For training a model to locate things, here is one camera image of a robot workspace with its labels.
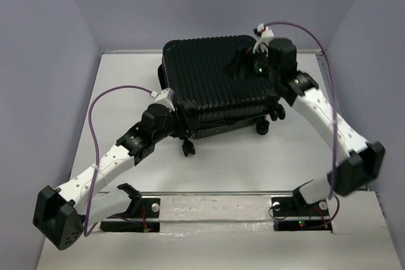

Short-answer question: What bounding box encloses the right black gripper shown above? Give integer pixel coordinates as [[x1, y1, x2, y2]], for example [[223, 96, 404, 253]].
[[221, 44, 280, 83]]

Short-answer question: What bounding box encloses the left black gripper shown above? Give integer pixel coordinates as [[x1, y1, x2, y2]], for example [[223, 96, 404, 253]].
[[153, 104, 201, 143]]

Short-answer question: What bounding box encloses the black hard-shell suitcase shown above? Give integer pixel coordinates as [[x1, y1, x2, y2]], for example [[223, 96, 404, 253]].
[[158, 35, 285, 157]]

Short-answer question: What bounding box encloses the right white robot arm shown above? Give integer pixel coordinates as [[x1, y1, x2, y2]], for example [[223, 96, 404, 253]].
[[224, 38, 385, 214]]

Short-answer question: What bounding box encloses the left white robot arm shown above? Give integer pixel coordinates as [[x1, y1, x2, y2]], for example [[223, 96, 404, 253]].
[[32, 103, 201, 250]]

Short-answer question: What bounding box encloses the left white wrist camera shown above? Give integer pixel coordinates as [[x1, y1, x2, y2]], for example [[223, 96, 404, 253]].
[[154, 88, 175, 111]]

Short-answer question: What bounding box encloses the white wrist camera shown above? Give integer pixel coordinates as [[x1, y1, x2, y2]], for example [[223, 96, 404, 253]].
[[154, 88, 175, 111], [252, 23, 274, 53]]

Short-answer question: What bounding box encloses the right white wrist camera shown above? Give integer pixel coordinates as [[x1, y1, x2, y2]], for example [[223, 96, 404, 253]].
[[252, 23, 274, 53]]

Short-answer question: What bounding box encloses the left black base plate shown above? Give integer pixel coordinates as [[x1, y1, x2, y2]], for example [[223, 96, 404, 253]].
[[99, 196, 161, 233]]

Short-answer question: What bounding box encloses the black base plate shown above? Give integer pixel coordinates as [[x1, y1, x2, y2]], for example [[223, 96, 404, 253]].
[[268, 180, 337, 231], [99, 196, 161, 233]]

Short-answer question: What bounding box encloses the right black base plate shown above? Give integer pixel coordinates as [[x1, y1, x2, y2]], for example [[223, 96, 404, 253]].
[[268, 180, 337, 231]]

